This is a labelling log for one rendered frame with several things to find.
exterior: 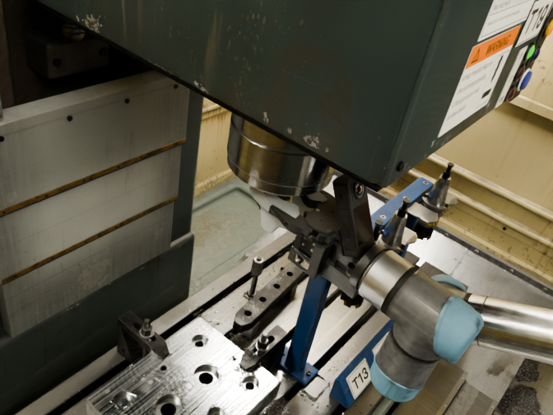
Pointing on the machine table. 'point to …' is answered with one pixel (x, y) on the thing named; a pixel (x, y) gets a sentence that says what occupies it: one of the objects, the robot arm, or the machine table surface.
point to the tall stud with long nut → (255, 274)
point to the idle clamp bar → (267, 300)
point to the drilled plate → (186, 352)
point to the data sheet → (504, 16)
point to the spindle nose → (273, 162)
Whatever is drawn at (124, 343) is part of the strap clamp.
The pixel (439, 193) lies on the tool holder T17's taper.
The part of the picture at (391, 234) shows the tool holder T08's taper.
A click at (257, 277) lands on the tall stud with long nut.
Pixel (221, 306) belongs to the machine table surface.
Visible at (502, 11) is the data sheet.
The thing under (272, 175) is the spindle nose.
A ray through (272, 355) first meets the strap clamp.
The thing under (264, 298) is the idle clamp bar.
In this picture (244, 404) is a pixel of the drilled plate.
